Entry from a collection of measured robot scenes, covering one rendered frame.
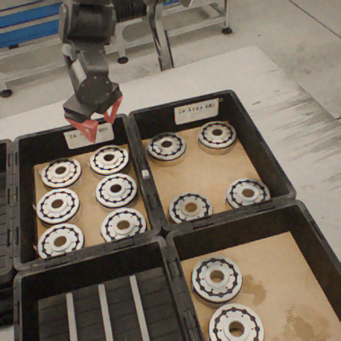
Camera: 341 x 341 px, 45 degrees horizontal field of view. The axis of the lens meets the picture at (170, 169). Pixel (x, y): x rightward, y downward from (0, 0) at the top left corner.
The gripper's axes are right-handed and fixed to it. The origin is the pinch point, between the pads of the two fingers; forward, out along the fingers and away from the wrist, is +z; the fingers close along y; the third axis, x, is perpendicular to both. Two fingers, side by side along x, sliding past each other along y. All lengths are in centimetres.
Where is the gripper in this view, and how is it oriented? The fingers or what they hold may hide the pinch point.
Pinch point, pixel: (100, 129)
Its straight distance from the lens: 86.2
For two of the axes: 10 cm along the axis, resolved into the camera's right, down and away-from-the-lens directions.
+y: 5.0, -6.8, 5.4
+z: 0.7, 6.5, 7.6
